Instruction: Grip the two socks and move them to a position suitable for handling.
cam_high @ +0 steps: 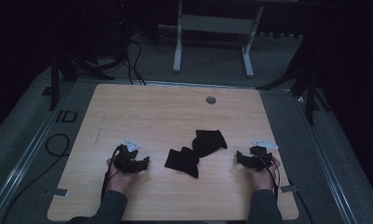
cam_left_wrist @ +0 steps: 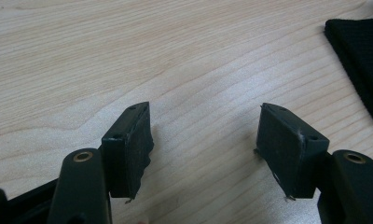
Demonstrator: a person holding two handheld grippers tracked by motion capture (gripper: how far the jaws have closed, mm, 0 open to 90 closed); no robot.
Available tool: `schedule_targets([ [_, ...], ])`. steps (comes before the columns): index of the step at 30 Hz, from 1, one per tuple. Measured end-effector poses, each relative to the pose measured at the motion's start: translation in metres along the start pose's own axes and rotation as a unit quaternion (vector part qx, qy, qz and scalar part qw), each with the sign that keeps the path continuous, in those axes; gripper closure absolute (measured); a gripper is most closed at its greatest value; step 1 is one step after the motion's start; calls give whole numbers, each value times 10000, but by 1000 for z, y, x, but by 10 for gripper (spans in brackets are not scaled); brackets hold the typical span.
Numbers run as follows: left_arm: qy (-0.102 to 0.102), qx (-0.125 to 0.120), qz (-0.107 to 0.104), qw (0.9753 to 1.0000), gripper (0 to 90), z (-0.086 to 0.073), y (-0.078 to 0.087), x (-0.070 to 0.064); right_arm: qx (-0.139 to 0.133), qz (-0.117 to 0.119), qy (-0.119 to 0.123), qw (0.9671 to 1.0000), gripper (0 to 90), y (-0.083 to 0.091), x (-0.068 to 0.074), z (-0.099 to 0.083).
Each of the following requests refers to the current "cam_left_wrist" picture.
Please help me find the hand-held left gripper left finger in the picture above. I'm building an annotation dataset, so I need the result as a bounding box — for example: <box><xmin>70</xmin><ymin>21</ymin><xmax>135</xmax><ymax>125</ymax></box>
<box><xmin>101</xmin><ymin>101</ymin><xmax>155</xmax><ymax>204</ymax></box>

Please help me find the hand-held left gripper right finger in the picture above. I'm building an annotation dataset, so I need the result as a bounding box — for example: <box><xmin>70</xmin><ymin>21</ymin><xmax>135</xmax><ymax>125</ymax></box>
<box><xmin>253</xmin><ymin>103</ymin><xmax>330</xmax><ymax>202</ymax></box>

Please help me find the black cloth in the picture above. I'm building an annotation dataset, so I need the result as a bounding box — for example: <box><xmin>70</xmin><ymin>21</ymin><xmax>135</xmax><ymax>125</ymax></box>
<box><xmin>324</xmin><ymin>17</ymin><xmax>373</xmax><ymax>124</ymax></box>

